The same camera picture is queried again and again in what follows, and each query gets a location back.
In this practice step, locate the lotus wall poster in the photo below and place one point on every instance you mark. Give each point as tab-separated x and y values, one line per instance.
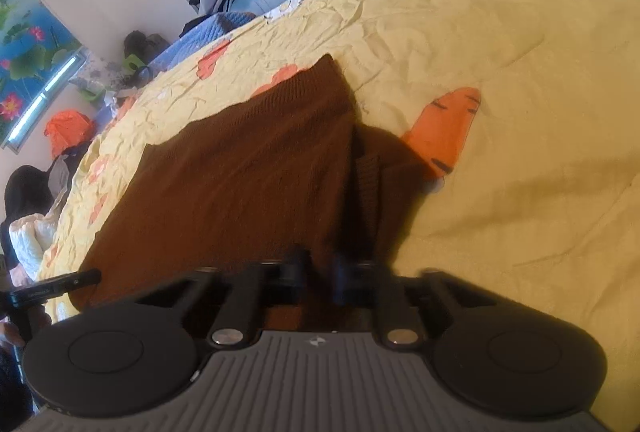
25	42

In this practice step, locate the yellow printed bed quilt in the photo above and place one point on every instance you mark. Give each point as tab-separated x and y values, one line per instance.
500	62

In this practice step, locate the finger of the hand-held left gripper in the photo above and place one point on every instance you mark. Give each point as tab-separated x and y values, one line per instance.
50	287

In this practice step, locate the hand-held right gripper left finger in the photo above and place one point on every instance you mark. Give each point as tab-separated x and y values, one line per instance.
297	272

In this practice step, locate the grey garment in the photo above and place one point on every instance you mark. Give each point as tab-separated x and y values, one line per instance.
65	174

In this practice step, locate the white window frame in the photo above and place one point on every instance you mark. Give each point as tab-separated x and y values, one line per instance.
45	97

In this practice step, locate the brown knit sweater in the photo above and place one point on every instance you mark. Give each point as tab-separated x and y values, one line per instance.
225	172

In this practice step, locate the orange plastic bag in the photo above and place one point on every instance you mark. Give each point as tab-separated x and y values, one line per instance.
70	132

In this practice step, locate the white quilted jacket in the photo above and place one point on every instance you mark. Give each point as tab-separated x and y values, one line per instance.
32	237

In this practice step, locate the black clothing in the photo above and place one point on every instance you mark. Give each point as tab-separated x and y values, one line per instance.
25	192

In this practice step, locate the floral pillow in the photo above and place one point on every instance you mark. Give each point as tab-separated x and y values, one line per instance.
102	70

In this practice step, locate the person's left hand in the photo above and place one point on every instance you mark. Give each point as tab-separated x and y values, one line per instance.
10	334

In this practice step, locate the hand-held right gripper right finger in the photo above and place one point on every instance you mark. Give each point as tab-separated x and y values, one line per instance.
340	277

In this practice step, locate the blue quilted blanket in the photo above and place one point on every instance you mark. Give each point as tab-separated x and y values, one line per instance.
220	25

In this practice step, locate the dark plush toy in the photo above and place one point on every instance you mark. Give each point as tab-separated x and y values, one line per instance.
145	45

